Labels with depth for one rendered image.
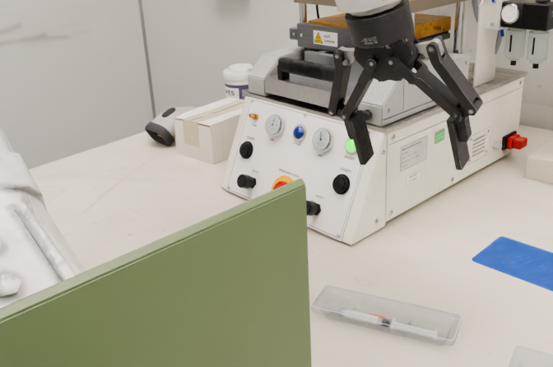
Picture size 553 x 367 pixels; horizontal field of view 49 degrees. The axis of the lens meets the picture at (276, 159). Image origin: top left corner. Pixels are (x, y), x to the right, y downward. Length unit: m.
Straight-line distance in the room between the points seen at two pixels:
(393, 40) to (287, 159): 0.43
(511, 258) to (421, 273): 0.14
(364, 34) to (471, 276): 0.41
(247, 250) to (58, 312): 0.12
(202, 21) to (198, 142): 1.00
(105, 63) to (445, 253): 1.80
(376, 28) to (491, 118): 0.59
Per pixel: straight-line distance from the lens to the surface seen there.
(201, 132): 1.34
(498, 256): 1.00
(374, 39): 0.72
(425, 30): 1.14
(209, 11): 2.25
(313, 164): 1.05
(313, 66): 1.05
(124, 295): 0.34
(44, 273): 0.44
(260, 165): 1.14
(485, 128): 1.25
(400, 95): 1.00
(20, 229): 0.45
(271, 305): 0.42
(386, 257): 0.97
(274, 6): 2.01
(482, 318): 0.86
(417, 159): 1.07
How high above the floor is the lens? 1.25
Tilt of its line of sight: 22 degrees down
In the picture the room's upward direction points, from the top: 3 degrees counter-clockwise
